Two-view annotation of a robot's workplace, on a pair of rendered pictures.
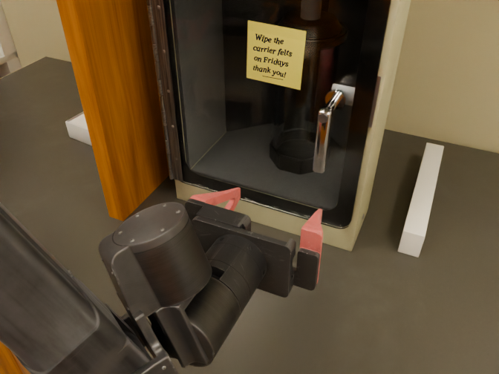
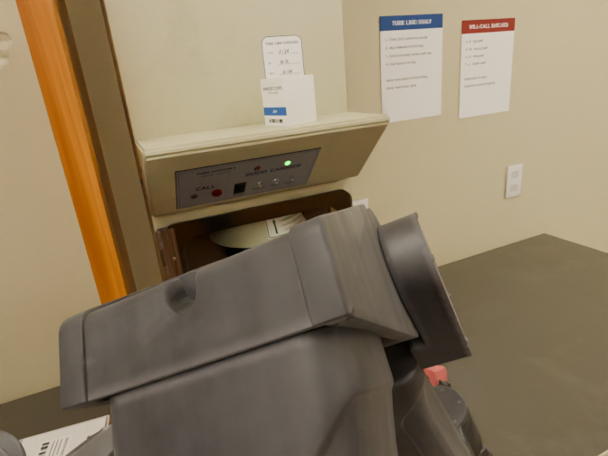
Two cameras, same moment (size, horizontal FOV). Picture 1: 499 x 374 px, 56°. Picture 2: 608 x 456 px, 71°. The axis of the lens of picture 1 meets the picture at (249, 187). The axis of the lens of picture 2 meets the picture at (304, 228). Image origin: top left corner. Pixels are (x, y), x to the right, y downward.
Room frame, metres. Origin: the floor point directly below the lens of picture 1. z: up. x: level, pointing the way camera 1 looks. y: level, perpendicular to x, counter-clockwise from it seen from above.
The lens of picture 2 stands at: (0.11, 0.40, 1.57)
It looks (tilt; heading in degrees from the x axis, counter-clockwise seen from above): 20 degrees down; 313
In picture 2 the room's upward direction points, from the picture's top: 5 degrees counter-clockwise
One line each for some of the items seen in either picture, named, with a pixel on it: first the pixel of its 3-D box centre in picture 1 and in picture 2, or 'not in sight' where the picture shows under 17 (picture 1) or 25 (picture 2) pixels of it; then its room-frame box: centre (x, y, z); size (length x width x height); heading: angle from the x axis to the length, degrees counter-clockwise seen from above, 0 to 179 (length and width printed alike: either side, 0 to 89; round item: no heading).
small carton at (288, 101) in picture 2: not in sight; (289, 100); (0.51, -0.03, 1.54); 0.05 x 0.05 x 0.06; 82
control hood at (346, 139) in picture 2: not in sight; (269, 164); (0.53, 0.01, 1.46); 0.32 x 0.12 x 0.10; 65
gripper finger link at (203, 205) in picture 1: (231, 217); not in sight; (0.37, 0.02, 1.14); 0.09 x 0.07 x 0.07; 155
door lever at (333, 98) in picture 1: (326, 133); not in sight; (0.50, -0.10, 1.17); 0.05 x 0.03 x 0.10; 155
